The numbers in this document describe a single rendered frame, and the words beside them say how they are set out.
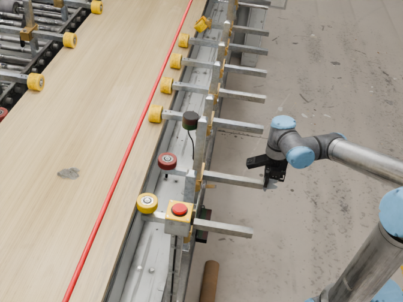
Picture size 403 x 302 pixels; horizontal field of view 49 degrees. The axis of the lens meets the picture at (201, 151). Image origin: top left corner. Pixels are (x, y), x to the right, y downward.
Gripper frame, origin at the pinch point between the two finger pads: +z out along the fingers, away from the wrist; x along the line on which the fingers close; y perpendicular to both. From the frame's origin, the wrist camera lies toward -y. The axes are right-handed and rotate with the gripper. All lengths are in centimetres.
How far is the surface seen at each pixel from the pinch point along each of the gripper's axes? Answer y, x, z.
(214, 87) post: -28, 44, -19
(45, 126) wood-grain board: -98, 8, -10
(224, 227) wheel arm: -14.0, -25.7, -1.2
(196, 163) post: -28.9, -5.9, -14.0
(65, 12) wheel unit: -137, 129, -7
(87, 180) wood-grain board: -70, -20, -9
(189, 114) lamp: -33.2, -4.0, -35.9
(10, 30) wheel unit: -147, 78, -17
